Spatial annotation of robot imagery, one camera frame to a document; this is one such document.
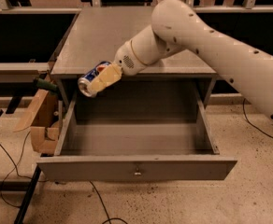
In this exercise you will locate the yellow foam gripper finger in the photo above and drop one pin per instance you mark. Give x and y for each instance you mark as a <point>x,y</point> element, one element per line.
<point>107,75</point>

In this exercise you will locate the blue pepsi can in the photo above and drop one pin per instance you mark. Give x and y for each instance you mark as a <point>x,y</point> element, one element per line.
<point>86,79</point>

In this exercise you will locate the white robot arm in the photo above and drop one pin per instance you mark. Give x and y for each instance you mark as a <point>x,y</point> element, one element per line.
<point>175,26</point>

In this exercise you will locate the open grey top drawer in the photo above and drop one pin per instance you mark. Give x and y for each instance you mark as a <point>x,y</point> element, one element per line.
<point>164,134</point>

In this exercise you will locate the grey metal cabinet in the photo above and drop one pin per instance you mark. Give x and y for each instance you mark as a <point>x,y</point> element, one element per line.
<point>96,35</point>

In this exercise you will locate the brown cardboard box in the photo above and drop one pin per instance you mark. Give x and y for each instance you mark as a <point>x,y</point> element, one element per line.
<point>41,117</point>

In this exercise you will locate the black metal stand leg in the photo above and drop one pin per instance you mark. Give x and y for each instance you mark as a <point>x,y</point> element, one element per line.
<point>27,197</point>

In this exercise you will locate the green handled tool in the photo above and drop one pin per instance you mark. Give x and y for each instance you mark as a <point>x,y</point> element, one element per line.
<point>46,85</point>

